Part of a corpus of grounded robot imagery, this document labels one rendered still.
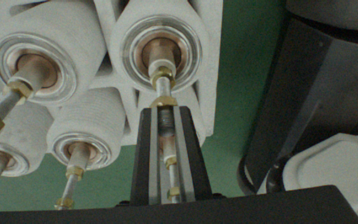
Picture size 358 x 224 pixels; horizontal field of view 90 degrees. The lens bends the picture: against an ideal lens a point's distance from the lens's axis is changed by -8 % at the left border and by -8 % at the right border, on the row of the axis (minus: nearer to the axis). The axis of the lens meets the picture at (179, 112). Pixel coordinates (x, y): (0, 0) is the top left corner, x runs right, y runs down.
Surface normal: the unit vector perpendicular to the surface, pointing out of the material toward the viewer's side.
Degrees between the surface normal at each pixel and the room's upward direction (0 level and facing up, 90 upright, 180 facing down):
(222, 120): 0
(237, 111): 0
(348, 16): 43
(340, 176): 90
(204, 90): 0
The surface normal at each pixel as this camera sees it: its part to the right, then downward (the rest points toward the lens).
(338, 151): -0.01, -0.77
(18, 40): 0.11, 0.69
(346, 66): -0.64, 0.50
